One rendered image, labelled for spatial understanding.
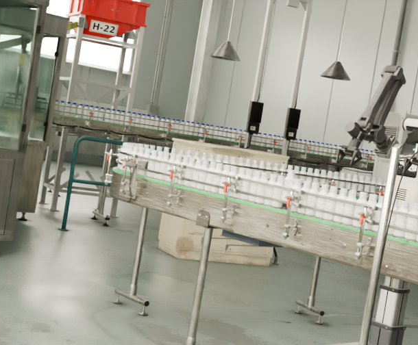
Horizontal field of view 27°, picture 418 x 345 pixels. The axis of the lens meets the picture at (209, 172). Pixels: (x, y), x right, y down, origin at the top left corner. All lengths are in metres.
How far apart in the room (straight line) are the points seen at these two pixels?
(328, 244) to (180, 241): 4.61
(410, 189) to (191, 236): 4.27
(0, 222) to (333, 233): 3.84
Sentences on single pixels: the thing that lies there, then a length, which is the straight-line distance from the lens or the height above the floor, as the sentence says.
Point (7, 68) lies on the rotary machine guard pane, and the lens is 7.25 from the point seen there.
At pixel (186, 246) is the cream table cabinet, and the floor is 0.13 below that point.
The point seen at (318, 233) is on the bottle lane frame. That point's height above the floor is 0.93.
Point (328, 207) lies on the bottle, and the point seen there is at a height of 1.06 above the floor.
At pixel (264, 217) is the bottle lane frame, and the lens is 4.44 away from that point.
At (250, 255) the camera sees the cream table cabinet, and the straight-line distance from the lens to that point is 9.03.
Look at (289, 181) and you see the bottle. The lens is 4.38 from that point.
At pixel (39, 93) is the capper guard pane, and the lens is 9.63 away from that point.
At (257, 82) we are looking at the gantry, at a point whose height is 2.00.
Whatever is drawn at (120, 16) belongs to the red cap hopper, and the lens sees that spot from 11.20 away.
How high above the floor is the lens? 1.35
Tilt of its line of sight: 3 degrees down
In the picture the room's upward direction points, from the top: 9 degrees clockwise
